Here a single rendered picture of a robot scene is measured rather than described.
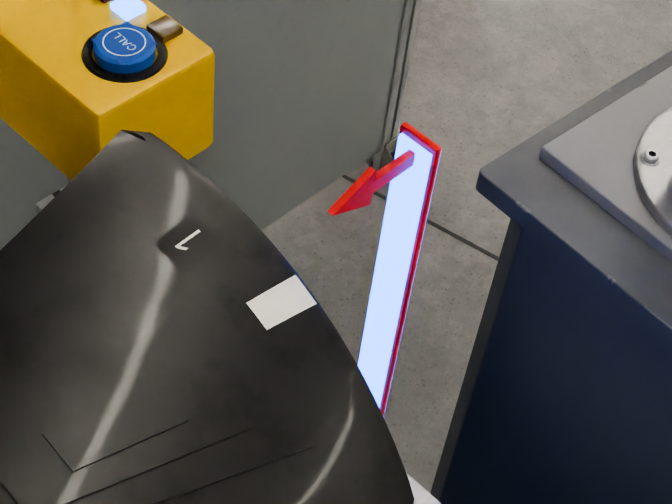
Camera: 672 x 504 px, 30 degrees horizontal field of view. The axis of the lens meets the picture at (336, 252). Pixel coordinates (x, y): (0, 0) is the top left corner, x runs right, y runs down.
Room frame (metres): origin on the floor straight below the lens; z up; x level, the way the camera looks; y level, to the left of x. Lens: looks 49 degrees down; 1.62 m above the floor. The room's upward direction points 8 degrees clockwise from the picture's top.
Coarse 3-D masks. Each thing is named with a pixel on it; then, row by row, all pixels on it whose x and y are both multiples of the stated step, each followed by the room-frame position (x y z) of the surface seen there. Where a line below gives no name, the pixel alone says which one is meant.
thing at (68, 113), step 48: (0, 0) 0.65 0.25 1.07; (48, 0) 0.66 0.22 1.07; (96, 0) 0.67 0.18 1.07; (144, 0) 0.68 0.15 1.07; (0, 48) 0.62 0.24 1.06; (48, 48) 0.61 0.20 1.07; (192, 48) 0.63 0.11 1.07; (0, 96) 0.63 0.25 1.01; (48, 96) 0.59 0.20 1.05; (96, 96) 0.58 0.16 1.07; (144, 96) 0.59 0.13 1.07; (192, 96) 0.62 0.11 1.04; (48, 144) 0.59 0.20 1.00; (96, 144) 0.56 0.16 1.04; (192, 144) 0.62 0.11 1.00
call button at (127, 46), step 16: (112, 32) 0.63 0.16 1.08; (128, 32) 0.63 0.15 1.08; (144, 32) 0.63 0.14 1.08; (96, 48) 0.61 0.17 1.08; (112, 48) 0.61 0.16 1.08; (128, 48) 0.61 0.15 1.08; (144, 48) 0.61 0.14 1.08; (112, 64) 0.60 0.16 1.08; (128, 64) 0.60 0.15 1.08; (144, 64) 0.61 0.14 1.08
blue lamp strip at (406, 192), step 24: (408, 144) 0.45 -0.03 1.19; (408, 192) 0.45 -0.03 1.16; (384, 216) 0.46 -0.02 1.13; (408, 216) 0.45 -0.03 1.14; (384, 240) 0.45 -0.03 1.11; (408, 240) 0.44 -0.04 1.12; (384, 264) 0.45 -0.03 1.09; (408, 264) 0.44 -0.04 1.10; (384, 288) 0.45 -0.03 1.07; (384, 312) 0.45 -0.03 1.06; (384, 336) 0.45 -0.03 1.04; (360, 360) 0.45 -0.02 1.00; (384, 360) 0.44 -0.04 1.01
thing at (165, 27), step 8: (168, 16) 0.66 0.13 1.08; (152, 24) 0.64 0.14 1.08; (160, 24) 0.65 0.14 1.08; (168, 24) 0.65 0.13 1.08; (176, 24) 0.65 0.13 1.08; (152, 32) 0.64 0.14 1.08; (160, 32) 0.64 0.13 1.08; (168, 32) 0.64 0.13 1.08; (176, 32) 0.64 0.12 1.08; (160, 40) 0.63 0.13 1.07; (168, 40) 0.64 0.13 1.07
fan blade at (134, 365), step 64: (64, 192) 0.39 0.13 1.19; (128, 192) 0.39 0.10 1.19; (192, 192) 0.40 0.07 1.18; (0, 256) 0.35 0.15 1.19; (64, 256) 0.35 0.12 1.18; (128, 256) 0.36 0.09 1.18; (256, 256) 0.38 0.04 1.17; (0, 320) 0.31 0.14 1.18; (64, 320) 0.32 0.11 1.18; (128, 320) 0.33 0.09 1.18; (192, 320) 0.34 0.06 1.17; (256, 320) 0.35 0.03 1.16; (320, 320) 0.36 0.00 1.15; (0, 384) 0.28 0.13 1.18; (64, 384) 0.29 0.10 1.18; (128, 384) 0.29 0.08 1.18; (192, 384) 0.30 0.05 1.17; (256, 384) 0.31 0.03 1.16; (320, 384) 0.33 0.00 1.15; (0, 448) 0.25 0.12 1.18; (64, 448) 0.26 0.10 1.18; (128, 448) 0.27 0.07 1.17; (192, 448) 0.27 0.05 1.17; (256, 448) 0.28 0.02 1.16; (320, 448) 0.30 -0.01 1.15; (384, 448) 0.31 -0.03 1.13
